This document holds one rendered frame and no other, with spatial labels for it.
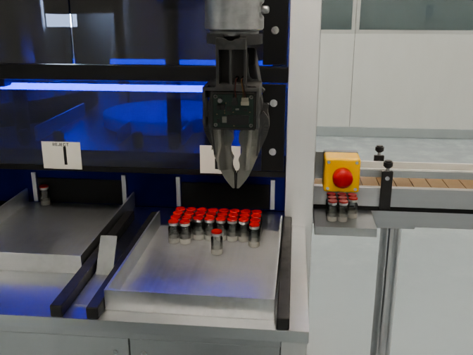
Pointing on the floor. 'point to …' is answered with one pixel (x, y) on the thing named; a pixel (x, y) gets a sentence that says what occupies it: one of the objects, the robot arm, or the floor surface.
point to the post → (302, 126)
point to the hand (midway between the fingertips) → (236, 177)
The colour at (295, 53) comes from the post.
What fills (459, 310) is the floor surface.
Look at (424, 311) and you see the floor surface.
